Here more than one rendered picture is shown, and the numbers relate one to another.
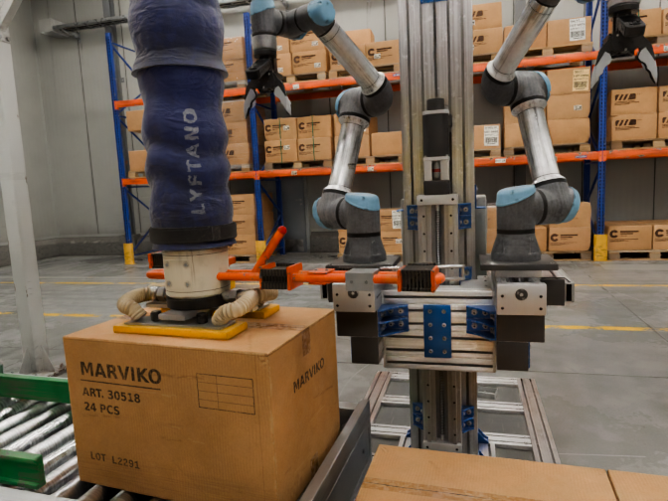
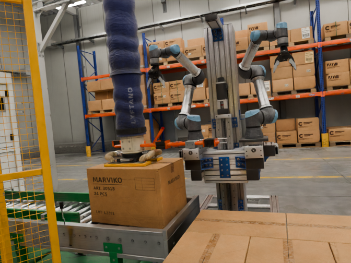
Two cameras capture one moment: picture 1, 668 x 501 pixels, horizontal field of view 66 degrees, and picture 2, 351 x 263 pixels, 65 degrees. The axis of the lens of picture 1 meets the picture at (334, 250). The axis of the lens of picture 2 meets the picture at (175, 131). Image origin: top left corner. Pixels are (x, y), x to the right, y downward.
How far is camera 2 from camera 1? 0.66 m
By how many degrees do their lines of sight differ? 5
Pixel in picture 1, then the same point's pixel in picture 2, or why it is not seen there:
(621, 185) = (335, 108)
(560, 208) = (269, 117)
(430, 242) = (221, 132)
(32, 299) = (53, 169)
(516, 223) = (252, 123)
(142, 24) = (114, 60)
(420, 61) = (214, 63)
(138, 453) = (114, 209)
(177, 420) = (128, 195)
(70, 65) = (59, 61)
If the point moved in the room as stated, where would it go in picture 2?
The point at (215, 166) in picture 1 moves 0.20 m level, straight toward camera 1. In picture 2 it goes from (138, 106) to (139, 105)
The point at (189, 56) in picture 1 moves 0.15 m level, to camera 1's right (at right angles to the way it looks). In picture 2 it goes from (129, 70) to (151, 68)
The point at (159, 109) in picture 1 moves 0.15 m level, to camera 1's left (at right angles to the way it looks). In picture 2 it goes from (119, 88) to (98, 90)
